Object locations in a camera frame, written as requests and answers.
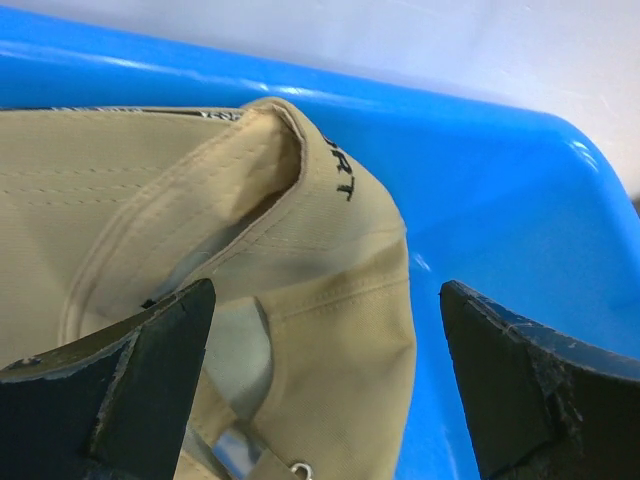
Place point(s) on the tan baseball cap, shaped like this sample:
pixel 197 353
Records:
pixel 310 360

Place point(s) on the blue plastic bin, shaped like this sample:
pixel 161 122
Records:
pixel 519 205

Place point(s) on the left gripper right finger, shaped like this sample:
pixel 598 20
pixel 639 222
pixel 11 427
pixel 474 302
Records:
pixel 539 404

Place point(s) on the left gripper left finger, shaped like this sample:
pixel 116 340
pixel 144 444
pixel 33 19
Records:
pixel 113 404

